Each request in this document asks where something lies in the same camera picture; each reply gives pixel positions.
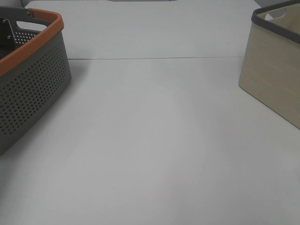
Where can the beige bin grey rim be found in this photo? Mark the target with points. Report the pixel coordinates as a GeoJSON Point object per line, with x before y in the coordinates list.
{"type": "Point", "coordinates": [271, 66]}

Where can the grey perforated basket orange rim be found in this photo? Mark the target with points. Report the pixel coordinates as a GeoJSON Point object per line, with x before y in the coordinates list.
{"type": "Point", "coordinates": [34, 74]}

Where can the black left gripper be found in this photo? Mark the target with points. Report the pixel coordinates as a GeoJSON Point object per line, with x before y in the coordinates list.
{"type": "Point", "coordinates": [7, 40]}

